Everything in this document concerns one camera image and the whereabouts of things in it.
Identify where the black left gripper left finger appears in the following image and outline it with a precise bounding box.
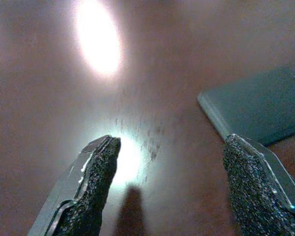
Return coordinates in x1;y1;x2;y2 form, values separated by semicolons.
27;134;121;236

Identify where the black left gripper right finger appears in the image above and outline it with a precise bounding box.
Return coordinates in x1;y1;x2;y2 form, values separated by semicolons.
222;133;295;236

